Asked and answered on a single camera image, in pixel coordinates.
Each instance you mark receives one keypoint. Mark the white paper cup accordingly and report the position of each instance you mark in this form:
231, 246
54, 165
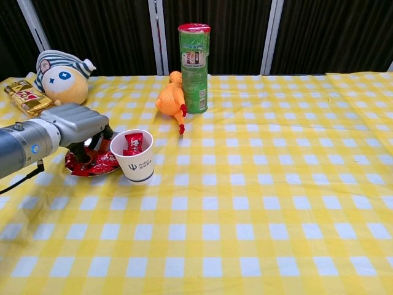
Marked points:
138, 169

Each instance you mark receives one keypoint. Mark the silver partition post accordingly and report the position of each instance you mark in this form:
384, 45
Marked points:
271, 37
158, 37
32, 21

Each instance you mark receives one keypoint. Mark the gold chocolate bar pack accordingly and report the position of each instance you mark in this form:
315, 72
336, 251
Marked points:
26, 96

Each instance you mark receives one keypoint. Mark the yellow checkered tablecloth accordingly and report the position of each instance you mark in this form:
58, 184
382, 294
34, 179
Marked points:
245, 199

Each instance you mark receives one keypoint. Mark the plush toy striped hat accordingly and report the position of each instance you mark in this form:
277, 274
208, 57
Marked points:
64, 86

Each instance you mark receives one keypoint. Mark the round metal plate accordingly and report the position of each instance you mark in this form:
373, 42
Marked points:
89, 142

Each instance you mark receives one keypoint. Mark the orange rubber chicken toy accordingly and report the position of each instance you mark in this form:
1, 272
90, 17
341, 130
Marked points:
170, 98

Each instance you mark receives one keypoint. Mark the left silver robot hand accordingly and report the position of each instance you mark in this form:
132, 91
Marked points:
80, 123

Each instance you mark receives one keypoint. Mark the green chips can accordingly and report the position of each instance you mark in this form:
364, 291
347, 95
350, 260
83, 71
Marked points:
195, 86

